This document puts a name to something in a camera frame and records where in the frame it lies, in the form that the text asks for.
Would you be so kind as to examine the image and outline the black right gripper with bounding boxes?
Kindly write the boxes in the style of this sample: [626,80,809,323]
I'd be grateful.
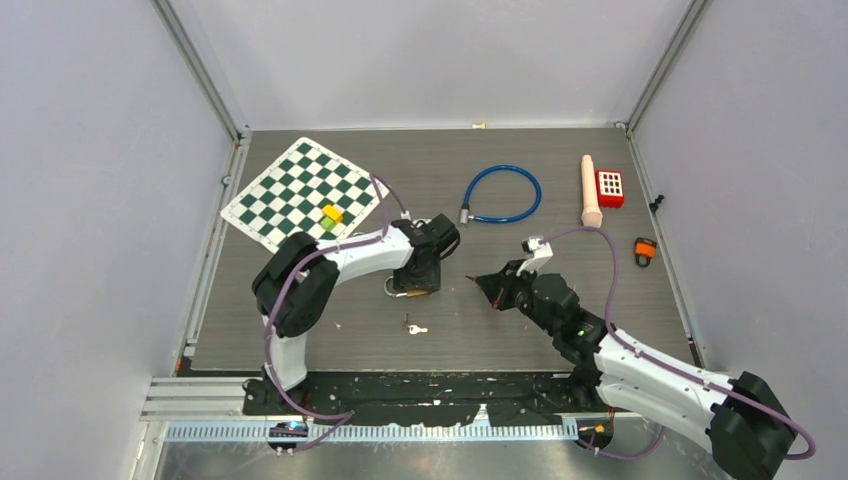
[476,260,559,337]

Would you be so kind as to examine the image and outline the brass padlock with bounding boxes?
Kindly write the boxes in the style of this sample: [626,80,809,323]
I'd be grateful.
[383,277,431,298]

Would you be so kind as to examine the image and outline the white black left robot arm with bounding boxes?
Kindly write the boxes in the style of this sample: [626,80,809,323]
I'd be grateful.
[251,214,461,414]

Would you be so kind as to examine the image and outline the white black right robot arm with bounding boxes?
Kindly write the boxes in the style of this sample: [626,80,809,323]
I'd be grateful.
[471,260,798,479]

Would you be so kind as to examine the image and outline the silver keys with white tag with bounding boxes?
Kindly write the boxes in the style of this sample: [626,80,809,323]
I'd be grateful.
[402,313,429,335]

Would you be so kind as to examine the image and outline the yellow block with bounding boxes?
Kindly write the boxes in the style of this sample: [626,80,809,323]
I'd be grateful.
[322,204,344,224]

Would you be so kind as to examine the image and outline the green block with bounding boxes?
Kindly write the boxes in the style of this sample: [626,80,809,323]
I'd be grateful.
[320,217,337,232]

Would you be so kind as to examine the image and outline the beige wooden rolling pin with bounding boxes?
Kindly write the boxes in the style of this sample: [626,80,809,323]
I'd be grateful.
[580,154,603,228]

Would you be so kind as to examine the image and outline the black front base panel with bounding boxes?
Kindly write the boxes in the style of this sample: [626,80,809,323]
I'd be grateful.
[242,371,609,427]

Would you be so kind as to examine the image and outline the small orange padlock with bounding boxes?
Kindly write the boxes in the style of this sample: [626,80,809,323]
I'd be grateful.
[633,237,658,268]

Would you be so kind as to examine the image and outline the red block with holes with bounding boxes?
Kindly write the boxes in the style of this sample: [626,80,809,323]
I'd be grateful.
[595,169,625,209]

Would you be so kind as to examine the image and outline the green white chessboard mat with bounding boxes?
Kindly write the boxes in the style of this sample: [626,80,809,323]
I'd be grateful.
[220,137,389,253]

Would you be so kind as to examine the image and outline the blue cable lock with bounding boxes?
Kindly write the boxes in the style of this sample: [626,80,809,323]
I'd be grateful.
[458,164,543,226]

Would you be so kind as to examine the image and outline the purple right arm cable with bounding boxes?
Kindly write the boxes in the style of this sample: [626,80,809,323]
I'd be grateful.
[539,226,817,462]

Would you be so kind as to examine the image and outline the black knob on rail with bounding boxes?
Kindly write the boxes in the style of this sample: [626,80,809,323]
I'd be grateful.
[649,194,665,213]

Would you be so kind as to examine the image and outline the aluminium frame rail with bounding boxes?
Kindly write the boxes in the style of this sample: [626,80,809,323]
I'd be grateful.
[139,370,747,444]

